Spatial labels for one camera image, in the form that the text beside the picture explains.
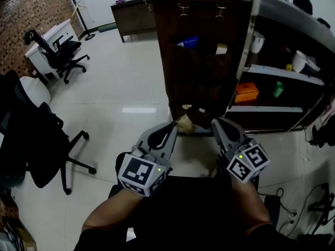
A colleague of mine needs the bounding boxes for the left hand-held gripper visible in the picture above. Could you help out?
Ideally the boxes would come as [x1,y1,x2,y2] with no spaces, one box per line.
[116,120,180,198]

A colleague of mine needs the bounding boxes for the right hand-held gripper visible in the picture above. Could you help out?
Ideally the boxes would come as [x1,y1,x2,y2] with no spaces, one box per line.
[210,116,271,185]

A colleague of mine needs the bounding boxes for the beige item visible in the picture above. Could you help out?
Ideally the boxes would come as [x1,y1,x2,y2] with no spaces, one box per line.
[176,113,196,135]

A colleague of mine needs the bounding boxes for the dark brown organizer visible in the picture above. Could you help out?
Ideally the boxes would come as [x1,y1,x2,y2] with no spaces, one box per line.
[151,0,253,129]

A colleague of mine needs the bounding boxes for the person's right forearm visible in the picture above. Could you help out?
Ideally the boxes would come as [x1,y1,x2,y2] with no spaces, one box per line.
[231,176,272,235]

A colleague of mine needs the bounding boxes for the person's left forearm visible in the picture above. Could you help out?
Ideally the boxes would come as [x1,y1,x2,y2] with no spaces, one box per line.
[81,184,147,232]

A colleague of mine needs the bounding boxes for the orange box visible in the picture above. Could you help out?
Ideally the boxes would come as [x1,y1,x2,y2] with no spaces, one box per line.
[234,82,260,104]

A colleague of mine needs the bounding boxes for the green cup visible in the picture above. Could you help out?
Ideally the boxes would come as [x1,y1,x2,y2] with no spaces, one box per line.
[273,81,285,98]

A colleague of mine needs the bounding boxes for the person's black clothing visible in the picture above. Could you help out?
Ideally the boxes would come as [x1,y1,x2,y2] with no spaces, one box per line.
[73,175,302,251]

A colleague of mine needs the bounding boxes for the dark grey floor pedal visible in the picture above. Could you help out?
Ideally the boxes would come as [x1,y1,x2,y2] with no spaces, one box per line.
[264,195,281,227]

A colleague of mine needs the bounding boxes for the black equipment on floor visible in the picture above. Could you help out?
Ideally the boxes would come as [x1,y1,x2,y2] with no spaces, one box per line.
[310,124,335,149]

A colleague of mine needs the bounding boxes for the white waste bin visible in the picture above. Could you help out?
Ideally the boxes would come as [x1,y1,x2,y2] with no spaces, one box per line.
[250,31,265,54]

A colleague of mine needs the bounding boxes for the blue flat packet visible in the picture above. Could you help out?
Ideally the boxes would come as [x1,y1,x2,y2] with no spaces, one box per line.
[176,36,199,51]

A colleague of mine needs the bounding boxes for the white kettle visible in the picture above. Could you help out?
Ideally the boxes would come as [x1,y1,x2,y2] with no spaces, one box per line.
[292,50,320,74]

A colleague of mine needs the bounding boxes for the white power strip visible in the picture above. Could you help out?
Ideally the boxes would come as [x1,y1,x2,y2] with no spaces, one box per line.
[286,212,298,230]

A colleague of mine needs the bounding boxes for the pink cloth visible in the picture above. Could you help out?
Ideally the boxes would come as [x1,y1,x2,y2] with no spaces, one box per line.
[320,95,335,125]

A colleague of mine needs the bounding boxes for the black tripod stand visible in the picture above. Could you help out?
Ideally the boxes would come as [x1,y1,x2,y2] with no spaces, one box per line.
[307,184,335,235]

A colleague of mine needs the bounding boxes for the black office chair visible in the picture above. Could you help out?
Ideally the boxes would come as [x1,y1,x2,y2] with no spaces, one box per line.
[0,70,97,196]
[23,29,91,85]

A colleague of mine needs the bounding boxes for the black coat rack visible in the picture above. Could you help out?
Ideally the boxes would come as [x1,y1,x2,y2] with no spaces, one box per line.
[62,0,96,41]

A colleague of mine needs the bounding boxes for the dark wooden cabinet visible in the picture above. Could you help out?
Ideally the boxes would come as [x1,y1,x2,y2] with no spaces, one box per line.
[110,0,158,43]

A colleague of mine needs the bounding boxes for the metal hanging clip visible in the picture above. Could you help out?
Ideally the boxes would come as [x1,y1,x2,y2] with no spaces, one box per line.
[177,3,191,20]
[214,4,227,22]

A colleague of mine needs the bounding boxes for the white bean bag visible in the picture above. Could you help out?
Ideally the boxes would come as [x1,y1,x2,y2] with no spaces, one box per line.
[19,76,52,107]

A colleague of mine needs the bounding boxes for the white desk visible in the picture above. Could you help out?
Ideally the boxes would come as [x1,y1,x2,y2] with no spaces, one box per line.
[25,19,79,82]

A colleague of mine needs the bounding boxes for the brown cardboard box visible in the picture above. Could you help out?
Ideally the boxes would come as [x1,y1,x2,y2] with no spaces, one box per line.
[0,195,37,251]

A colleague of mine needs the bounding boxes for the black floor cable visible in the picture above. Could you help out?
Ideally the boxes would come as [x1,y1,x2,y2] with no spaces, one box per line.
[258,187,298,216]
[278,183,330,239]

